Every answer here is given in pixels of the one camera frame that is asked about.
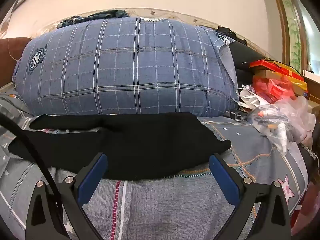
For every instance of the brown headboard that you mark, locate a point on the brown headboard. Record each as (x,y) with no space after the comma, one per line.
(10,60)

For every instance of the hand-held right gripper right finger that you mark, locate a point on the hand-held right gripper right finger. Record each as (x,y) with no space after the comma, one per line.
(222,180)

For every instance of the wooden window frame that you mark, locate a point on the wooden window frame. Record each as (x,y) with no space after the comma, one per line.
(287,17)

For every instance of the black bag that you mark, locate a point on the black bag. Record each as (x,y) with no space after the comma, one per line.
(242,55)

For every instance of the black pants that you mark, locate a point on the black pants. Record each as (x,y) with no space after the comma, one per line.
(150,142)

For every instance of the blue plaid pillow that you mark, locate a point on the blue plaid pillow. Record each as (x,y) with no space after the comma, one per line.
(125,67)

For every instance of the brown and yellow box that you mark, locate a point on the brown and yellow box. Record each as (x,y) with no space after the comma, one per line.
(270,75)

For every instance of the clear plastic bag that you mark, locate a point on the clear plastic bag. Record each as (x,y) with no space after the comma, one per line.
(290,115)

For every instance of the red plastic bag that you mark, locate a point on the red plastic bag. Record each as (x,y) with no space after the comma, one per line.
(272,90)

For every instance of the grey plaid bed sheet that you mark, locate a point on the grey plaid bed sheet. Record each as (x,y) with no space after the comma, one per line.
(155,205)

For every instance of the dark blue clothes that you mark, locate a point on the dark blue clothes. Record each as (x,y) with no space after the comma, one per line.
(100,15)

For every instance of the red gift box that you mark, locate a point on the red gift box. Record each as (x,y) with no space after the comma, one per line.
(265,63)

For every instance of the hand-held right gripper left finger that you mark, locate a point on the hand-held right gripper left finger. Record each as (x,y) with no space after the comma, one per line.
(90,180)

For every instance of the small dark object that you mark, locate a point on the small dark object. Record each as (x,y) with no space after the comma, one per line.
(228,33)

